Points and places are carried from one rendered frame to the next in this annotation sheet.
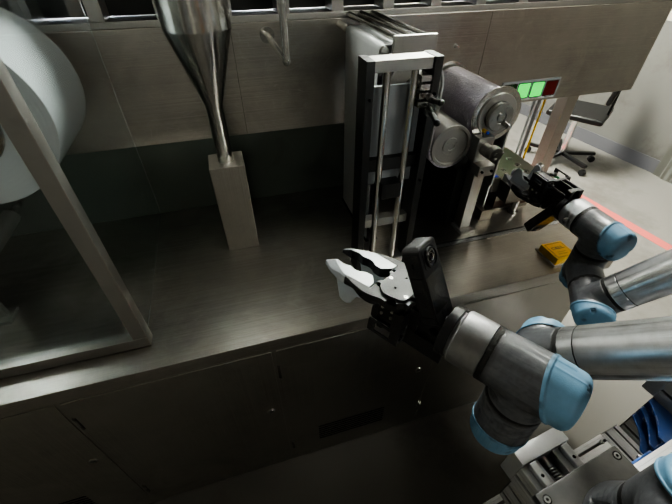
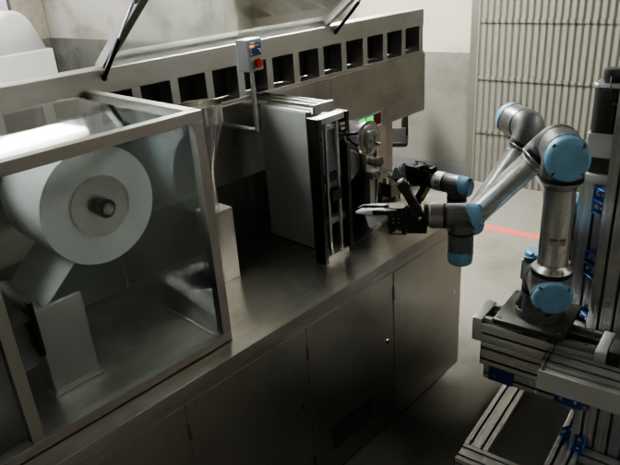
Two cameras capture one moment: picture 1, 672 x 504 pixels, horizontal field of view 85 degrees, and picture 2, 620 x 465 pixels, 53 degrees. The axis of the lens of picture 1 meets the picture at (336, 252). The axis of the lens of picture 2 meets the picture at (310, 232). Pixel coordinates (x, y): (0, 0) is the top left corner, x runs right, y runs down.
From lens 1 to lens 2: 144 cm
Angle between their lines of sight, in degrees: 29
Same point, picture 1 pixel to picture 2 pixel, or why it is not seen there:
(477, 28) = (324, 90)
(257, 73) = not seen: hidden behind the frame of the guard
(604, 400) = not seen: hidden behind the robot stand
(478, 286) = (406, 246)
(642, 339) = (488, 191)
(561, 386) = (471, 208)
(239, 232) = (228, 266)
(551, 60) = (372, 101)
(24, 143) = (207, 186)
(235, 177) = (226, 217)
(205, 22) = (219, 117)
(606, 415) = not seen: hidden behind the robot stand
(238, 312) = (270, 307)
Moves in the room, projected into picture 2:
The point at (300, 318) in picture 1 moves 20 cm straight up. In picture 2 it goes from (315, 295) to (311, 241)
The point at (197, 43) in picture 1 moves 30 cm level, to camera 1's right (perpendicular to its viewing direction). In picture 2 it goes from (214, 130) to (296, 113)
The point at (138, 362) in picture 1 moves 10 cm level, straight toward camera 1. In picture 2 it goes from (234, 348) to (266, 351)
